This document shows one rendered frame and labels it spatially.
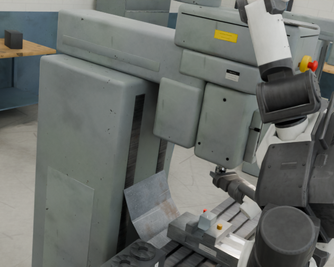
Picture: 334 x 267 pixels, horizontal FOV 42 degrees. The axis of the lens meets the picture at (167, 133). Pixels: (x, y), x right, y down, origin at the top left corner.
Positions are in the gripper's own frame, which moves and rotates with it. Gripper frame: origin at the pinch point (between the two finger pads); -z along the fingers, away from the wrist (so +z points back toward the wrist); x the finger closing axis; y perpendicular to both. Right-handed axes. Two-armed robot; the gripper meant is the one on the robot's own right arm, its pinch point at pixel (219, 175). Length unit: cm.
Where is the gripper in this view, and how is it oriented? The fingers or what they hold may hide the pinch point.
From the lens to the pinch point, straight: 184.1
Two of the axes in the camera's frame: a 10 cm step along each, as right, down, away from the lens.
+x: -8.5, 0.6, -5.2
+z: 5.1, 3.7, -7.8
